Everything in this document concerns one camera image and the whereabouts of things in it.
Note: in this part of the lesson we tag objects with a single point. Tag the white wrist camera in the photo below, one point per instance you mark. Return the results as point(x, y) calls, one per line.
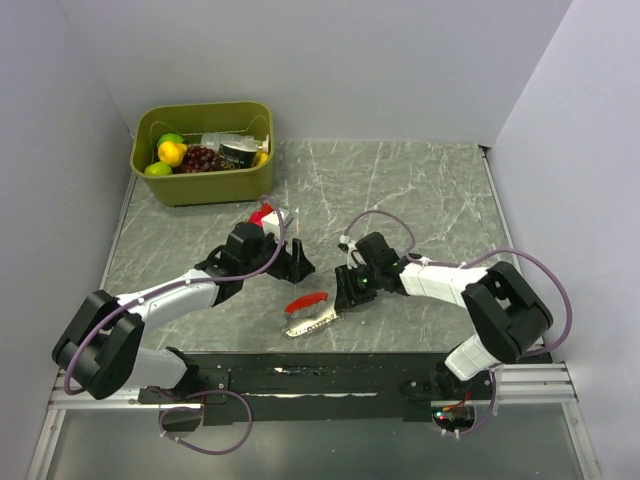
point(349, 248)
point(277, 223)

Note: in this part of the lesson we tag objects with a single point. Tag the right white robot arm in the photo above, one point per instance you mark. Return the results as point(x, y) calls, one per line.
point(507, 315)

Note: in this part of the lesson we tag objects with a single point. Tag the purple toy grapes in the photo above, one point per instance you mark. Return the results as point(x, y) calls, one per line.
point(198, 159)

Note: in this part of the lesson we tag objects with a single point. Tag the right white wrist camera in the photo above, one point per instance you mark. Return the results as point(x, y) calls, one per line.
point(349, 248)

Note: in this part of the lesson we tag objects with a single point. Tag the aluminium frame rail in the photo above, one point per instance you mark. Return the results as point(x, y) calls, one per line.
point(529, 384)

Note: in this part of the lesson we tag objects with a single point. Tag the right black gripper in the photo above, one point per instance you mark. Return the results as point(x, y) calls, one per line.
point(349, 297)

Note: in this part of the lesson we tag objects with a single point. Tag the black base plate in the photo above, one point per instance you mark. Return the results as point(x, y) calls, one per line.
point(234, 386)

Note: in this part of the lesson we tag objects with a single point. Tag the olive green plastic bin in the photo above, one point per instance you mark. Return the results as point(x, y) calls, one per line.
point(191, 121)

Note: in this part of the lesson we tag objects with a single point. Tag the clear plastic bottle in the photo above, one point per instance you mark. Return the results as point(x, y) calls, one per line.
point(213, 140)

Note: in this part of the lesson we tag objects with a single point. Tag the green toy lime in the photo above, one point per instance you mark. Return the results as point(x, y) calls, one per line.
point(158, 169)

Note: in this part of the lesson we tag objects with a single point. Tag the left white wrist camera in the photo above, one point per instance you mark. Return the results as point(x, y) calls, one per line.
point(277, 223)

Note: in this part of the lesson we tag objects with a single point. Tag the yellow toy pear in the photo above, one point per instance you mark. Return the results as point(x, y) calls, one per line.
point(172, 153)

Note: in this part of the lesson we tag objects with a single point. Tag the black tin can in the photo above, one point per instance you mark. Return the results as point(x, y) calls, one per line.
point(235, 155)

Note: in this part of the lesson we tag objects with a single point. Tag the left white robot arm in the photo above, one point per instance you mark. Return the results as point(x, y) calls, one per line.
point(100, 351)

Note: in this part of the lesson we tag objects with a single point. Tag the green toy apple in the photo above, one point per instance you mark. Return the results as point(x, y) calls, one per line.
point(170, 137)

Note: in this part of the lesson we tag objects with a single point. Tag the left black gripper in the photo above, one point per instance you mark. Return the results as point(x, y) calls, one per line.
point(294, 267)

